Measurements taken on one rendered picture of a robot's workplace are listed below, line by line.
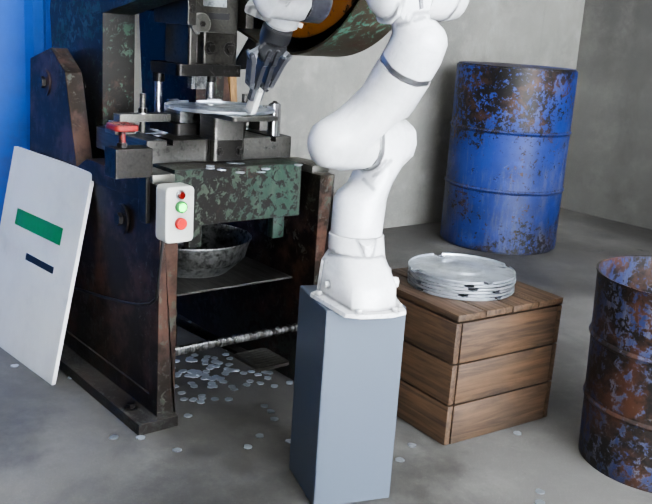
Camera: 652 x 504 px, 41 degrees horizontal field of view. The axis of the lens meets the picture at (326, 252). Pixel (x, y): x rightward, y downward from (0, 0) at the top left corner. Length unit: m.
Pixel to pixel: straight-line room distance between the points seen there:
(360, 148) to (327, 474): 0.70
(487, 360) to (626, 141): 3.27
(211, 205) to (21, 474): 0.78
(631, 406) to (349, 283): 0.78
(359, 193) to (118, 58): 0.98
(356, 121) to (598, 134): 3.86
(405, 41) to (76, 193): 1.17
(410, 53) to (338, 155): 0.24
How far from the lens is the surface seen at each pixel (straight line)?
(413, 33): 1.66
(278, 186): 2.36
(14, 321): 2.78
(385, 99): 1.70
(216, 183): 2.25
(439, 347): 2.23
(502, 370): 2.33
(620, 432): 2.23
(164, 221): 2.07
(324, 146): 1.73
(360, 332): 1.83
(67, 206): 2.55
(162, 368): 2.24
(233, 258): 2.44
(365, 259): 1.80
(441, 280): 2.28
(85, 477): 2.09
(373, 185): 1.81
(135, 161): 2.11
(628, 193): 5.40
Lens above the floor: 1.01
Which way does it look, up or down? 15 degrees down
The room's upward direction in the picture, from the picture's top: 4 degrees clockwise
